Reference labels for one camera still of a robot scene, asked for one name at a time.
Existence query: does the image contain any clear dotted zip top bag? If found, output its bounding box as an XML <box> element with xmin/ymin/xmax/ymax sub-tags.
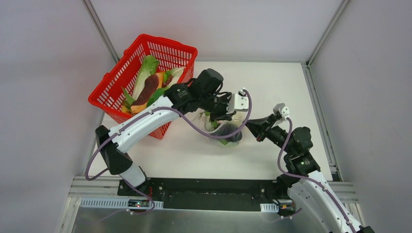
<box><xmin>199</xmin><ymin>111</ymin><xmax>246</xmax><ymax>146</ymax></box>

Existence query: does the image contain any purple eggplant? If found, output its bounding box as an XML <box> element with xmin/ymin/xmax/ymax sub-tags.
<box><xmin>219</xmin><ymin>123</ymin><xmax>242</xmax><ymax>145</ymax></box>

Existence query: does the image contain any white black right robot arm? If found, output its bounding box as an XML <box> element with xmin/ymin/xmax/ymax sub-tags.
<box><xmin>245</xmin><ymin>114</ymin><xmax>374</xmax><ymax>233</ymax></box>

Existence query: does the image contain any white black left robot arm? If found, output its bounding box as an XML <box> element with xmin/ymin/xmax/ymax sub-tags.
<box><xmin>95</xmin><ymin>68</ymin><xmax>235</xmax><ymax>197</ymax></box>

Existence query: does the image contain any green leafy lettuce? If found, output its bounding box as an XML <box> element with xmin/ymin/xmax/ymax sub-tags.
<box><xmin>132</xmin><ymin>55</ymin><xmax>159</xmax><ymax>100</ymax></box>

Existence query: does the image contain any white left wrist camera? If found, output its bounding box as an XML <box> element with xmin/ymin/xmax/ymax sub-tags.
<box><xmin>227</xmin><ymin>88</ymin><xmax>249</xmax><ymax>114</ymax></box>

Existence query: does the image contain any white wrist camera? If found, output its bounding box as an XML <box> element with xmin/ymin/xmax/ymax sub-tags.
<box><xmin>227</xmin><ymin>88</ymin><xmax>249</xmax><ymax>114</ymax></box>
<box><xmin>273</xmin><ymin>103</ymin><xmax>290</xmax><ymax>122</ymax></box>

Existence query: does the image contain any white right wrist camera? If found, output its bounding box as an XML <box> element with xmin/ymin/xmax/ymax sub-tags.
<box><xmin>273</xmin><ymin>103</ymin><xmax>290</xmax><ymax>122</ymax></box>

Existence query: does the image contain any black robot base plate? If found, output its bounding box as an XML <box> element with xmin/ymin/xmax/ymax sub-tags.
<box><xmin>138</xmin><ymin>178</ymin><xmax>291</xmax><ymax>212</ymax></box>

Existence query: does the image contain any aluminium frame rail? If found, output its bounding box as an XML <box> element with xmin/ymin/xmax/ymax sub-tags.
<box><xmin>69</xmin><ymin>176</ymin><xmax>120</xmax><ymax>198</ymax></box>

